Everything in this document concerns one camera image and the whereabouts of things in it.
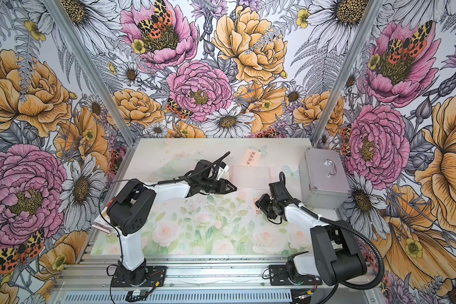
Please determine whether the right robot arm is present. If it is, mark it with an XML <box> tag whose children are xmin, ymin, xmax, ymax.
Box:
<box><xmin>255</xmin><ymin>182</ymin><xmax>367</xmax><ymax>286</ymax></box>

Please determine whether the aluminium rail frame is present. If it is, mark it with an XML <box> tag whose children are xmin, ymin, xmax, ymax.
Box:
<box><xmin>49</xmin><ymin>242</ymin><xmax>381</xmax><ymax>304</ymax></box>

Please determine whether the red and white box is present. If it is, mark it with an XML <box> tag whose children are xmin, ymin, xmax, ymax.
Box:
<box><xmin>91</xmin><ymin>206</ymin><xmax>113</xmax><ymax>234</ymax></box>

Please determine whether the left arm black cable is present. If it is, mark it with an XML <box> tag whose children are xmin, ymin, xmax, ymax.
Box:
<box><xmin>98</xmin><ymin>151</ymin><xmax>231</xmax><ymax>267</ymax></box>

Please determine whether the cream card with framed text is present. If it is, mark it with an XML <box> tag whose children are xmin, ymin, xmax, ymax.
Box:
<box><xmin>253</xmin><ymin>198</ymin><xmax>263</xmax><ymax>217</ymax></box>

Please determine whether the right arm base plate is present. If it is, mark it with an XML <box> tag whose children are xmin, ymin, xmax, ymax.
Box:
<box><xmin>268</xmin><ymin>265</ymin><xmax>323</xmax><ymax>286</ymax></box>

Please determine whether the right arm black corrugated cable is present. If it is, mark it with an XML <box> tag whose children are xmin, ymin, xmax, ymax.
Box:
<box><xmin>279</xmin><ymin>172</ymin><xmax>385</xmax><ymax>304</ymax></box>

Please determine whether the small green circuit board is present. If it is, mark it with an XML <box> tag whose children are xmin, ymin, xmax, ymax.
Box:
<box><xmin>125</xmin><ymin>290</ymin><xmax>150</xmax><ymax>303</ymax></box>

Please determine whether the small pink card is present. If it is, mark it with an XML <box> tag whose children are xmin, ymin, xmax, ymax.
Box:
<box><xmin>241</xmin><ymin>148</ymin><xmax>262</xmax><ymax>167</ymax></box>

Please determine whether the pink photo album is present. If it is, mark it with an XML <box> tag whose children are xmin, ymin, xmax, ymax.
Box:
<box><xmin>229</xmin><ymin>165</ymin><xmax>272</xmax><ymax>190</ymax></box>

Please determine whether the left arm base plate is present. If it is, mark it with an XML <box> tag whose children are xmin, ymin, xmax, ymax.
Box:
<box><xmin>111</xmin><ymin>264</ymin><xmax>167</xmax><ymax>288</ymax></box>

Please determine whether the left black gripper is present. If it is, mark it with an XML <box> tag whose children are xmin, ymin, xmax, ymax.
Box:
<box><xmin>201</xmin><ymin>177</ymin><xmax>237</xmax><ymax>195</ymax></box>

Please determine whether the silver metal case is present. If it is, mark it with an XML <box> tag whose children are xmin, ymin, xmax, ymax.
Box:
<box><xmin>299</xmin><ymin>148</ymin><xmax>351</xmax><ymax>210</ymax></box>

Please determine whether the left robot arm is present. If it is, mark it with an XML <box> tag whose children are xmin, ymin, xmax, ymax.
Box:
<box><xmin>106</xmin><ymin>158</ymin><xmax>237</xmax><ymax>287</ymax></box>

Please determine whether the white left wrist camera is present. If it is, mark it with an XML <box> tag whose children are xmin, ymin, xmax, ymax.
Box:
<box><xmin>217</xmin><ymin>162</ymin><xmax>229</xmax><ymax>180</ymax></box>

